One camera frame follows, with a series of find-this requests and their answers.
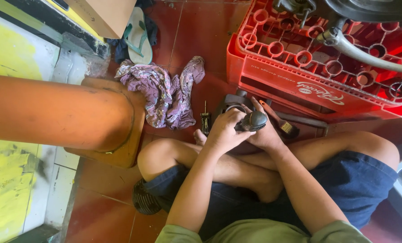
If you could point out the person's left hand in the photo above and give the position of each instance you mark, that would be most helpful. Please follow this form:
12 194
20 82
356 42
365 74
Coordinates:
223 133

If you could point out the person's right hand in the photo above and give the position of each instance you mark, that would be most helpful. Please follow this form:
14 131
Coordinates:
264 136

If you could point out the person's right fingers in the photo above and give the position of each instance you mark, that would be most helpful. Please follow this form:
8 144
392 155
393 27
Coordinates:
256 105

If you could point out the black machine part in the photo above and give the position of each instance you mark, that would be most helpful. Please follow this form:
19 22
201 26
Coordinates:
230 101

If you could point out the red plastic bottle crate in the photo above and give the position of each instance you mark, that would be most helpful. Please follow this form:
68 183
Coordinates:
288 77

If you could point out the small black hand tool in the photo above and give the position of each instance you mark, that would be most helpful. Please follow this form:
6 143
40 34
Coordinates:
205 122

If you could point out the purple patterned cloth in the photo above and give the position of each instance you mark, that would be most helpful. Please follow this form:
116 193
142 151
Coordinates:
160 91

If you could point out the person's right leg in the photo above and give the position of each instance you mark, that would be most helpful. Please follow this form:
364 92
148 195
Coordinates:
349 145

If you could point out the person's leg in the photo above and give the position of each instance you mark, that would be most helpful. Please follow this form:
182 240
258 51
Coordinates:
349 145
160 157

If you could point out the person's left leg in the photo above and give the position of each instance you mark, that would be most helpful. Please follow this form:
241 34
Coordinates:
160 157

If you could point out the chrome metal pipe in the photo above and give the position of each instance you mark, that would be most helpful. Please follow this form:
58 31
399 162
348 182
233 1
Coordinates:
359 54

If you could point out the green shirt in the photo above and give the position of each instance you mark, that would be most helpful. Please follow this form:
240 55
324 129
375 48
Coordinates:
255 233

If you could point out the dark blue denim shorts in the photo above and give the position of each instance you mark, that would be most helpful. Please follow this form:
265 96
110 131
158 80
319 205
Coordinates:
353 189

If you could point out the green flip-flop sandal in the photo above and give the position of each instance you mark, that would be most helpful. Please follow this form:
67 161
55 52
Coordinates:
138 37

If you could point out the dark blue cloth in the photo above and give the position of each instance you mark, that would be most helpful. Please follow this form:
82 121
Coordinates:
120 50

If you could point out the black slatted round cover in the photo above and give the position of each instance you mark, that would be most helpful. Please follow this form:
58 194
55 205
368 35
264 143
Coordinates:
143 200

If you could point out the black tyre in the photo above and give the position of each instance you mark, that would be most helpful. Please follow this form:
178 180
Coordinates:
373 10

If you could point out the brown cardboard box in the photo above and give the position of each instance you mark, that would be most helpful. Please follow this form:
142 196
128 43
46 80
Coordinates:
103 15

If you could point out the clear plastic bag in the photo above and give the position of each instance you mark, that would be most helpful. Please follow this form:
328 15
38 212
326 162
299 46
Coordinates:
74 69

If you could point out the orange round column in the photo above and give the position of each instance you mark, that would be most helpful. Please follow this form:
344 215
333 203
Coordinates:
59 111

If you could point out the yellow edged black board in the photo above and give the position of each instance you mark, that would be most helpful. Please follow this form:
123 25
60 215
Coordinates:
52 23

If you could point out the grey metal bracket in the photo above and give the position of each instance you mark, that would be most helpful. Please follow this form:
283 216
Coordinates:
297 7

